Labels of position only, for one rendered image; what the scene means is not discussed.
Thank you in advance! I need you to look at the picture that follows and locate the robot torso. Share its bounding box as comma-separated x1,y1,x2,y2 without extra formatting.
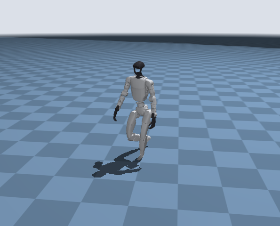
130,74,149,116

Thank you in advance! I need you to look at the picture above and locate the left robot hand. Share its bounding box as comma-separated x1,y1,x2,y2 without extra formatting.
149,113,156,129

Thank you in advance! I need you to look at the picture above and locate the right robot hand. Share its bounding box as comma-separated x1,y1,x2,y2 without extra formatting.
113,105,120,121

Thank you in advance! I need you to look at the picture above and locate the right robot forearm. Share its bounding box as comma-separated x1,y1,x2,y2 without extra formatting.
116,95,125,109

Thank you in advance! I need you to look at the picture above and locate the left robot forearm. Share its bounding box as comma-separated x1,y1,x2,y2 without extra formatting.
151,96,157,117

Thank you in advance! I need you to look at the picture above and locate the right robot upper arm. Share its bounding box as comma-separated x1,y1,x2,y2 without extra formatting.
121,76,132,97

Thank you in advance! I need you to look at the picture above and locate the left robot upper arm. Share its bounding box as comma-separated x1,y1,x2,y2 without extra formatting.
145,79,155,102

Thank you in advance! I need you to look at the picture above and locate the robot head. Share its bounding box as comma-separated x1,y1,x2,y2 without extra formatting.
133,61,145,79

